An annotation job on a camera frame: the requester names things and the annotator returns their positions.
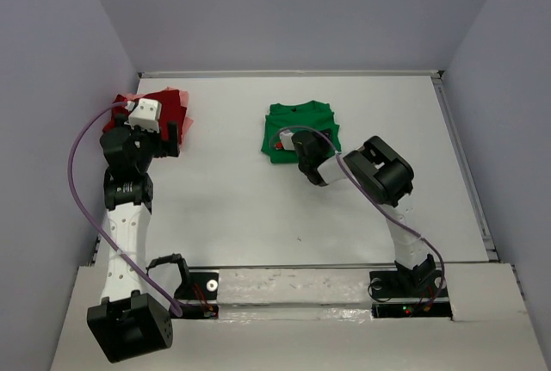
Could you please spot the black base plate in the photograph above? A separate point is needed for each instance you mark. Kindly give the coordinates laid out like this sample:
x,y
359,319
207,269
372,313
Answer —
x,y
391,300
196,295

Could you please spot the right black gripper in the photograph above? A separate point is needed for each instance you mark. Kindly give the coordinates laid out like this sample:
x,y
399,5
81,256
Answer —
x,y
325,142

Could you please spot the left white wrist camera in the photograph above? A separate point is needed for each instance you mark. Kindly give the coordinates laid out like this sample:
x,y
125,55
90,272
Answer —
x,y
145,115

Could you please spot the folded pink t shirt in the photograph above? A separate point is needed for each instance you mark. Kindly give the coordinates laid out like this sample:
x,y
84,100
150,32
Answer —
x,y
187,117

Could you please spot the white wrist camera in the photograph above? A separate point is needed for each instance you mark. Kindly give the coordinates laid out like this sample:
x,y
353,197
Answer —
x,y
285,141
145,115

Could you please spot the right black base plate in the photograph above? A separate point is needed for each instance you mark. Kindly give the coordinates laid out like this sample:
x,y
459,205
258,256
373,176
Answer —
x,y
391,300

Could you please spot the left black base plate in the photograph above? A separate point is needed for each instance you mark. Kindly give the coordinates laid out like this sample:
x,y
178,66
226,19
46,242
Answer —
x,y
196,295

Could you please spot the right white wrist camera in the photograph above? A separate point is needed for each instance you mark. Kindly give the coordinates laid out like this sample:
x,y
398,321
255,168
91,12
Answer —
x,y
285,141

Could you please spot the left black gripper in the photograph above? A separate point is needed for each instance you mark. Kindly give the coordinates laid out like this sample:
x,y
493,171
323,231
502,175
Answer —
x,y
164,148

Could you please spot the folded dark red t shirt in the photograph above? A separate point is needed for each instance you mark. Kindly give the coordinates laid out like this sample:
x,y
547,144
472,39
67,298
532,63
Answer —
x,y
172,117

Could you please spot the green t shirt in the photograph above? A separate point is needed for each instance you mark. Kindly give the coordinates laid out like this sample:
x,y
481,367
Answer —
x,y
301,117

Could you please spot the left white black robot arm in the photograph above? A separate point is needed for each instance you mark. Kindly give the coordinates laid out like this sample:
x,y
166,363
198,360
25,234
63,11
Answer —
x,y
133,317

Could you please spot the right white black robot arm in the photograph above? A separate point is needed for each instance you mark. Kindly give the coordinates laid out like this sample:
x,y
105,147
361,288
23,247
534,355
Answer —
x,y
384,178

